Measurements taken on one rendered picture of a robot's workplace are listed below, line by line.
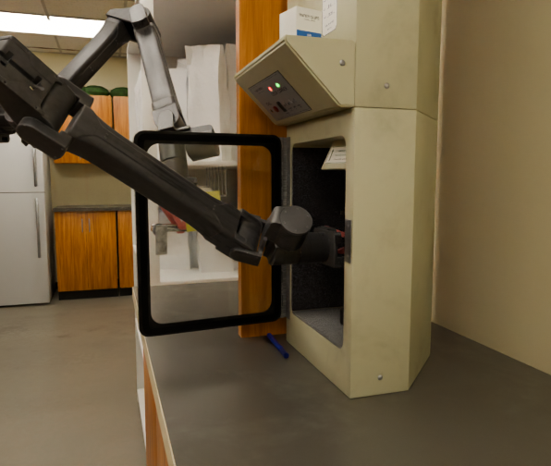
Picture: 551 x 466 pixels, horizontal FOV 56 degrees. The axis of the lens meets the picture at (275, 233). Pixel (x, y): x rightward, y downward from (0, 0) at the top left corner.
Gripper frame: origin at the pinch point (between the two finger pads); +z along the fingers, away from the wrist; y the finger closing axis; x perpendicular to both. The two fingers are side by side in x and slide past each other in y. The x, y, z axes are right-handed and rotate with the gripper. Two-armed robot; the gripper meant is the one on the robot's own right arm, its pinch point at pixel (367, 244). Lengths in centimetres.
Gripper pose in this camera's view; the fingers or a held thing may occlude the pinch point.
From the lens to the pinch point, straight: 101.0
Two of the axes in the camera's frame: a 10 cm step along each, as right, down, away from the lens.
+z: 9.6, -0.4, 2.9
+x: 0.1, 9.9, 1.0
